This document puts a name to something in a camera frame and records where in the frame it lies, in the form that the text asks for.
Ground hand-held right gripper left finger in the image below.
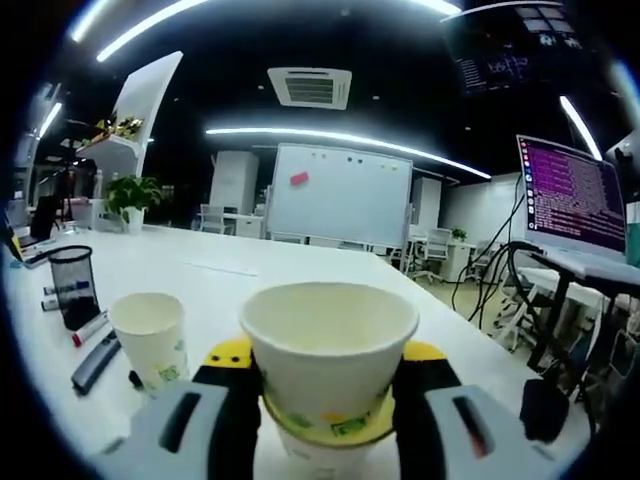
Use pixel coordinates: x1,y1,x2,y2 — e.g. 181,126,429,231
102,337,264,480

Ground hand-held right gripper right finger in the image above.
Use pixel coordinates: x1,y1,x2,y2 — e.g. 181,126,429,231
392,339,576,480

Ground blue whiteboard marker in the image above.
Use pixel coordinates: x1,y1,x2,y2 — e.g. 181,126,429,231
42,281,94,297

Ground black mesh pen holder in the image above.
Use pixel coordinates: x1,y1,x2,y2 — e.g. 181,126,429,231
47,245,101,331

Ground dark blue long marker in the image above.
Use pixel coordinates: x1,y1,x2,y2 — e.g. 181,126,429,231
70,329,123,396

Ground red whiteboard marker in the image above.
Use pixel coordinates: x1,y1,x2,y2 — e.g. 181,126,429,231
71,310,111,347

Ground white rolling whiteboard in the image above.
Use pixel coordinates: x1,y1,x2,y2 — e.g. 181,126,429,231
264,142,415,251

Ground black laptop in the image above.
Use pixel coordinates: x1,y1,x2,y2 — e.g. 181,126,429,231
27,194,59,241

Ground black tripod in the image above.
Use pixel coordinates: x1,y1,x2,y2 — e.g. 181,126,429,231
54,159,81,231

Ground black rounded object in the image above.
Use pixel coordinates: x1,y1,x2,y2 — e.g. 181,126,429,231
518,378,570,444

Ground green potted plant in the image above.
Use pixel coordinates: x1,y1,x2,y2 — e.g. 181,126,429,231
102,174,164,234

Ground white ceiling light strip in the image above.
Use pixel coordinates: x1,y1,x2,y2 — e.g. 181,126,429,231
37,102,64,139
205,127,492,180
558,94,604,161
96,0,464,62

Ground gold decorations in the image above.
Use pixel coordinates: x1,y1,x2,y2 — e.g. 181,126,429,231
94,115,146,137

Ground white office chair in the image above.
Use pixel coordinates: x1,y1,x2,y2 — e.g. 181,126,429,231
417,227,454,284

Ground white curved display shelf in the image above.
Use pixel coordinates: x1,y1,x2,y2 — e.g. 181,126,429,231
74,49,185,236

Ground standing desk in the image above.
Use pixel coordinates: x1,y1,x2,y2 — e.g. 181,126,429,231
517,249,640,371

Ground monitor with purple screen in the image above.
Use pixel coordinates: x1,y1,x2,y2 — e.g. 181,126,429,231
515,133,629,261

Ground ceiling air conditioner vent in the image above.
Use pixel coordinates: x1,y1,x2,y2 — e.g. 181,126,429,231
267,67,353,110

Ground white table cable cover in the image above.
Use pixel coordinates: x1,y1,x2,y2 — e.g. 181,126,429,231
177,257,259,278

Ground black cable bundle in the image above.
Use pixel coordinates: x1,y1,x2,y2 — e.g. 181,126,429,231
452,199,546,331

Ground wall-mounted dark display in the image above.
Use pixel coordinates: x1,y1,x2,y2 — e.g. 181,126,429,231
442,0,586,96

